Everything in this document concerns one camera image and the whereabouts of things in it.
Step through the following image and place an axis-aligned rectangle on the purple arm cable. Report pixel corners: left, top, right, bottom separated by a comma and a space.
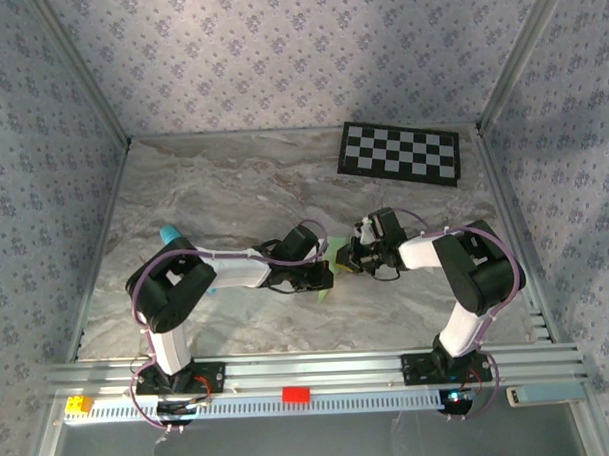
396, 203, 533, 424
119, 217, 336, 435

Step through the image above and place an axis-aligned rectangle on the aluminium table side rail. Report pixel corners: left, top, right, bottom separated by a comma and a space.
58, 138, 140, 362
473, 121, 560, 346

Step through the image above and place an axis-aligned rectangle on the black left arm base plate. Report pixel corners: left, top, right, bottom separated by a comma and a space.
133, 359, 227, 398

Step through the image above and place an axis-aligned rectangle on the aluminium table back rail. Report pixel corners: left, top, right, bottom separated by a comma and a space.
128, 119, 482, 144

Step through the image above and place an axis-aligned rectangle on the cyan blue marker pen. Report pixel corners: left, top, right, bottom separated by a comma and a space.
158, 223, 218, 298

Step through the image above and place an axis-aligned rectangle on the thin black left camera cable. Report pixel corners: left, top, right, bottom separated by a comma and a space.
252, 236, 299, 297

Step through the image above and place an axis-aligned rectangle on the white torn tape strip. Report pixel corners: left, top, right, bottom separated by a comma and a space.
140, 432, 171, 456

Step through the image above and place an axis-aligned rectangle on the red block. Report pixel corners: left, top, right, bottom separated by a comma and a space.
281, 385, 312, 404

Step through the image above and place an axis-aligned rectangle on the light green paper sheet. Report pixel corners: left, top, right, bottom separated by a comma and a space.
314, 234, 356, 305

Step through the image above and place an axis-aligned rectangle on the aluminium mounting rail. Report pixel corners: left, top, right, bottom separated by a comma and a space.
43, 342, 589, 402

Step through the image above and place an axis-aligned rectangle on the aluminium frame post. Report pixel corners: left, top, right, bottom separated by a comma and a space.
472, 0, 580, 133

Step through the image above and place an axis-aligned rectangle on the black round board with wires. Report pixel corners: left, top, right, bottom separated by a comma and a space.
155, 396, 213, 427

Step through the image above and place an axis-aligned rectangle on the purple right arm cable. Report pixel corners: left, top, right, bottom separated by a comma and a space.
396, 203, 533, 424

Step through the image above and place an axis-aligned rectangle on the black round board with LEDs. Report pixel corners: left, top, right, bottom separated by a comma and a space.
438, 387, 476, 417

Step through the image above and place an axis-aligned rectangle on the blue and white flat device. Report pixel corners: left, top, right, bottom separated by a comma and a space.
505, 381, 588, 408

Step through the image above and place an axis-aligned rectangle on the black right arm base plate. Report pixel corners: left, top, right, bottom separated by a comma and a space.
399, 350, 494, 387

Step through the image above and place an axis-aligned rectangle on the black white checkerboard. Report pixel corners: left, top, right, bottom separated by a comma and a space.
335, 117, 462, 192

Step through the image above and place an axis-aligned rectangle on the yellow block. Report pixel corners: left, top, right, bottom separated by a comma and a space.
64, 395, 95, 415

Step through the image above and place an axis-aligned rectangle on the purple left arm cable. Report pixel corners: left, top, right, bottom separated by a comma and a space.
119, 217, 336, 435

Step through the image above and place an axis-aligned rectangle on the white slotted cable duct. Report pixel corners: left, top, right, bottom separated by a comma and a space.
62, 386, 455, 426

